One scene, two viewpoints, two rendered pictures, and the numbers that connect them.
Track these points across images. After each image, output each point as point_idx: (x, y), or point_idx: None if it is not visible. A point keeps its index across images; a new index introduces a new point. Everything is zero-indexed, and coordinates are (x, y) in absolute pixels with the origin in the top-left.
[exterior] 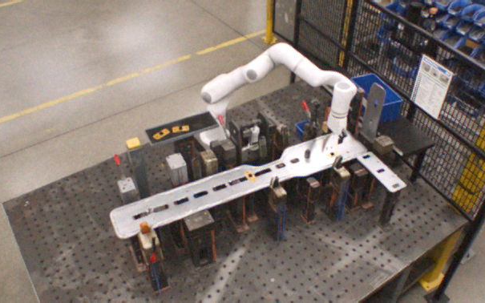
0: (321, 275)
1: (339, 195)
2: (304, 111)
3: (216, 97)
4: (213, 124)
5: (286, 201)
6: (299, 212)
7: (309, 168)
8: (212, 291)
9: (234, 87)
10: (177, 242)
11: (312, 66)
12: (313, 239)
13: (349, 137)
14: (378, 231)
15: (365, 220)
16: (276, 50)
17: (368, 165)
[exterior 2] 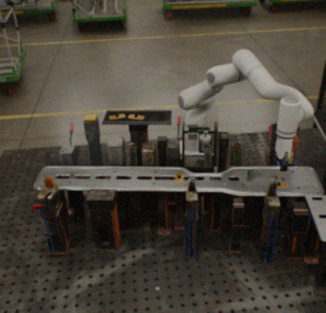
0: (209, 306)
1: (268, 229)
2: (300, 154)
3: (187, 102)
4: (166, 121)
5: (218, 222)
6: (230, 238)
7: (243, 189)
8: (97, 273)
9: (204, 95)
10: None
11: (265, 75)
12: (226, 269)
13: (311, 175)
14: (307, 291)
15: (300, 275)
16: (236, 54)
17: (312, 207)
